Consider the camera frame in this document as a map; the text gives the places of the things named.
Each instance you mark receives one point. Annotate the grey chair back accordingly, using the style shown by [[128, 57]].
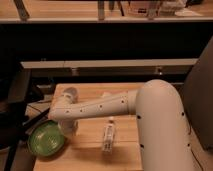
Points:
[[197, 97]]

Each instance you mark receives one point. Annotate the metal rail beam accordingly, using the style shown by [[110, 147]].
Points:
[[150, 66]]

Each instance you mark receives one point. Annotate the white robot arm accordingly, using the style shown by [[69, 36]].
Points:
[[163, 129]]

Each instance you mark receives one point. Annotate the green ceramic bowl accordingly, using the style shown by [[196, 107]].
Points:
[[46, 139]]

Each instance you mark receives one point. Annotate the wooden background shelf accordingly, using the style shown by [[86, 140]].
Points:
[[77, 11]]

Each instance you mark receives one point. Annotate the clear plastic bottle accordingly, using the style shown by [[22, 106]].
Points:
[[108, 136]]

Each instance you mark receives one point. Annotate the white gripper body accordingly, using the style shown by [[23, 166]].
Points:
[[68, 128]]

